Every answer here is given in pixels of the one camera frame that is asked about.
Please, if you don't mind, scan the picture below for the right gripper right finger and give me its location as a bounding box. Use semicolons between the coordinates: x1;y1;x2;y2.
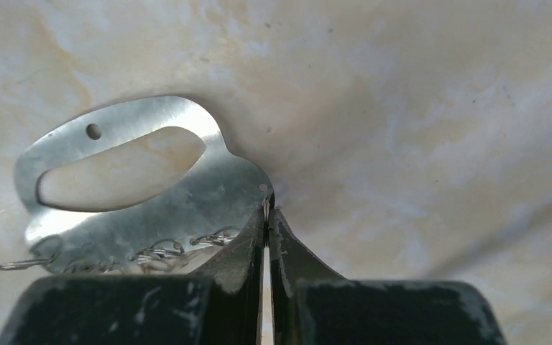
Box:
268;210;505;344

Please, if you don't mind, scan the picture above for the silver split keyring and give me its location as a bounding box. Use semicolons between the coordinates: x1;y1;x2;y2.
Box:
262;188;275;224

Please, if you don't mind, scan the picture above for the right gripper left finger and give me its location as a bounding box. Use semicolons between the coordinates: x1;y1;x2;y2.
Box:
0;209;265;344

